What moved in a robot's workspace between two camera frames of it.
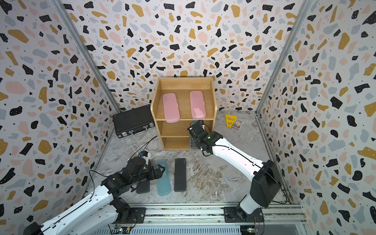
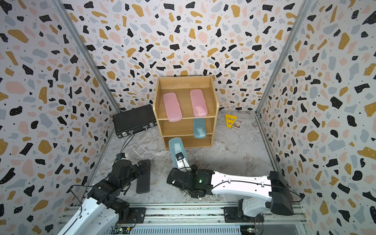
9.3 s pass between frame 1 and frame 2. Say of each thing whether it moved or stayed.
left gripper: moved
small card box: stayed
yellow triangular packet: stayed
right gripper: moved
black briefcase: stayed
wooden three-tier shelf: stayed
